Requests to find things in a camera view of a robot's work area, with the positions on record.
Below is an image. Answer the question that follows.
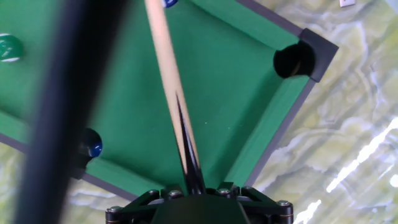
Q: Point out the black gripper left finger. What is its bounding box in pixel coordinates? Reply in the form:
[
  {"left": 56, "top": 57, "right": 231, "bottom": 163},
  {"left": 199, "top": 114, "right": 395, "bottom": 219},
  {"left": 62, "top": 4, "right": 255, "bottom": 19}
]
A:
[{"left": 104, "top": 185, "right": 188, "bottom": 224}]

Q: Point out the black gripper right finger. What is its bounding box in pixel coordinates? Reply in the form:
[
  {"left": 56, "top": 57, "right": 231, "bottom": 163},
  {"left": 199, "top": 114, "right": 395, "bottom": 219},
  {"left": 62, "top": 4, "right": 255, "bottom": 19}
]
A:
[{"left": 206, "top": 182, "right": 294, "bottom": 224}]

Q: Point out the wooden pool cue black butt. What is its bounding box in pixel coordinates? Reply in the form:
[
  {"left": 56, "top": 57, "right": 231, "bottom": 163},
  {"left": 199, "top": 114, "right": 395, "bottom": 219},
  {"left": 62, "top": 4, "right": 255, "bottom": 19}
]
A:
[{"left": 143, "top": 0, "right": 207, "bottom": 195}]

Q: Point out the mini green pool table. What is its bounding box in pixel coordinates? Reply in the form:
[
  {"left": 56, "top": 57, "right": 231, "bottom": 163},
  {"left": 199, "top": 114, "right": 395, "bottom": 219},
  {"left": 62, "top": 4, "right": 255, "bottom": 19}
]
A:
[{"left": 0, "top": 0, "right": 340, "bottom": 203}]

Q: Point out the green pool ball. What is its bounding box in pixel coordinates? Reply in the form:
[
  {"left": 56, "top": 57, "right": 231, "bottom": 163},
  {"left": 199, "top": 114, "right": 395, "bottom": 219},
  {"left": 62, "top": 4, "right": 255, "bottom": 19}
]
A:
[{"left": 0, "top": 33, "right": 24, "bottom": 63}]

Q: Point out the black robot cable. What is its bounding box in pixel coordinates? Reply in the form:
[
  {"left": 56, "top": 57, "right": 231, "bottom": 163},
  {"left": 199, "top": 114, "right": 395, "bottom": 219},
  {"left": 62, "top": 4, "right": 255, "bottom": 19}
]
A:
[{"left": 14, "top": 0, "right": 129, "bottom": 224}]

